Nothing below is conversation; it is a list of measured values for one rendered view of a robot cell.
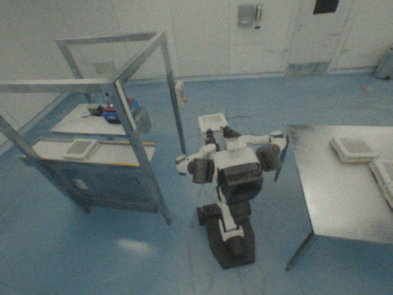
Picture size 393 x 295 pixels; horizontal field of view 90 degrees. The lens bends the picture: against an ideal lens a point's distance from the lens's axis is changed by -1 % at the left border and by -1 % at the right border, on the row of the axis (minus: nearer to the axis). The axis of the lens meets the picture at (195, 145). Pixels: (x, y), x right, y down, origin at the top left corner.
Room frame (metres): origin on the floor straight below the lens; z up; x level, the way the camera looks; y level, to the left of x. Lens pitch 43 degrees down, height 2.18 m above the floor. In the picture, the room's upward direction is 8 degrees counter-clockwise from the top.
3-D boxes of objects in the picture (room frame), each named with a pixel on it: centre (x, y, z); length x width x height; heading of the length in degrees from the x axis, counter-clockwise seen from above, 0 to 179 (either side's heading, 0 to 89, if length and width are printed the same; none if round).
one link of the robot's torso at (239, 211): (0.73, -0.24, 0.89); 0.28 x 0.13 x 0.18; 4
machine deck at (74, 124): (1.32, 0.70, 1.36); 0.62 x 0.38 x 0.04; 75
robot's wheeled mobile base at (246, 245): (0.84, -0.23, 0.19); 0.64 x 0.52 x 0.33; 4
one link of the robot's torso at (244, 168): (0.76, -0.24, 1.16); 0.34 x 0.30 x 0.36; 94
